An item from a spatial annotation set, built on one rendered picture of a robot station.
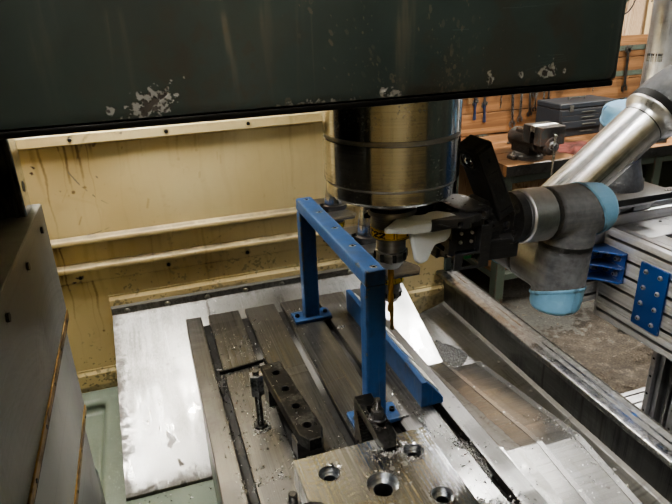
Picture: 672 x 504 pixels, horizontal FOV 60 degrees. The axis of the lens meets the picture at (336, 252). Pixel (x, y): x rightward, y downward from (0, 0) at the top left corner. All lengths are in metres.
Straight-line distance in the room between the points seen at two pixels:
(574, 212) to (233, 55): 0.52
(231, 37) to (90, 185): 1.22
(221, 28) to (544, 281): 0.59
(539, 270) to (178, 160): 1.08
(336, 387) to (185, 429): 0.47
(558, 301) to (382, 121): 0.42
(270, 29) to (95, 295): 1.38
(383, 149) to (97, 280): 1.28
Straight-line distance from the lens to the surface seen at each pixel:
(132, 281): 1.78
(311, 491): 0.93
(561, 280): 0.89
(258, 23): 0.51
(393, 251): 0.72
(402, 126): 0.61
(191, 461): 1.54
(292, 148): 1.72
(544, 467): 1.36
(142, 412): 1.62
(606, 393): 1.54
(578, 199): 0.85
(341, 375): 1.32
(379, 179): 0.63
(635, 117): 1.08
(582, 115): 3.94
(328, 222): 1.25
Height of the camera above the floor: 1.65
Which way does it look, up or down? 23 degrees down
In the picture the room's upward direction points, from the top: 2 degrees counter-clockwise
